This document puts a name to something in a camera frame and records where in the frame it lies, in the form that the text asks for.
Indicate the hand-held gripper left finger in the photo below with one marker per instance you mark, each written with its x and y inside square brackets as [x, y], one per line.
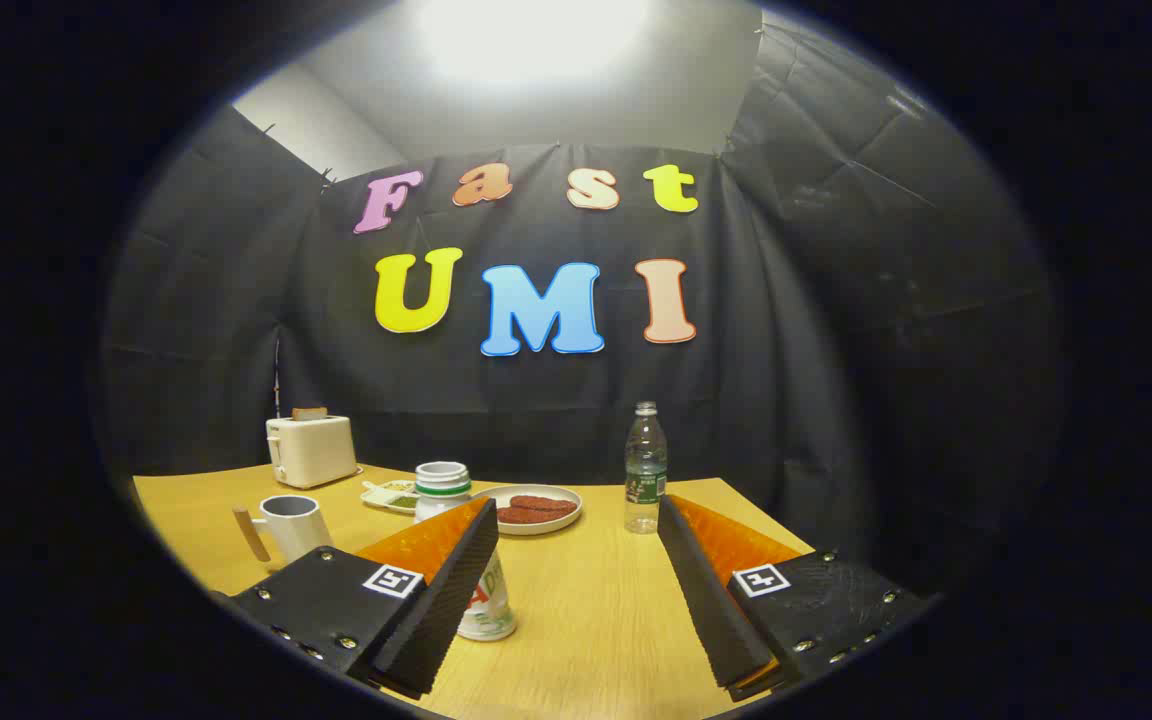
[436, 620]

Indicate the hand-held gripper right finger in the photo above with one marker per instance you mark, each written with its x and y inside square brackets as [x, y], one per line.
[711, 600]

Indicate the white juice bottle green band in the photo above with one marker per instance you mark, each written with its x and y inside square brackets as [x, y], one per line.
[441, 485]

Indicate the clear plastic water bottle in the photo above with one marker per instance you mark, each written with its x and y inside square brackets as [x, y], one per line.
[644, 470]

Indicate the wooden table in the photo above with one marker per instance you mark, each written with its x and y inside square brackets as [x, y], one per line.
[586, 600]

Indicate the white divided dish with beans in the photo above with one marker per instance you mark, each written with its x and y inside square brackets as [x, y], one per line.
[394, 498]

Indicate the round white plate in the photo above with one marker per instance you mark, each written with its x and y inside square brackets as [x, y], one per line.
[536, 529]

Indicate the red meat slices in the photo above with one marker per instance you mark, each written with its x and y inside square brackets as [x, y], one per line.
[536, 508]

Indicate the cream toaster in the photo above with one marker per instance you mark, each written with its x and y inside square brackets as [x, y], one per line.
[314, 450]

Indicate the black backdrop cloth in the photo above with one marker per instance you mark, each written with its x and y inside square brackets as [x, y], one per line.
[816, 400]

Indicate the bread slice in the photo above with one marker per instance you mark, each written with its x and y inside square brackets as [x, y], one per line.
[309, 412]

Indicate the ceiling light panel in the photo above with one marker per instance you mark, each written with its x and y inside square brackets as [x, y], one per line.
[536, 40]

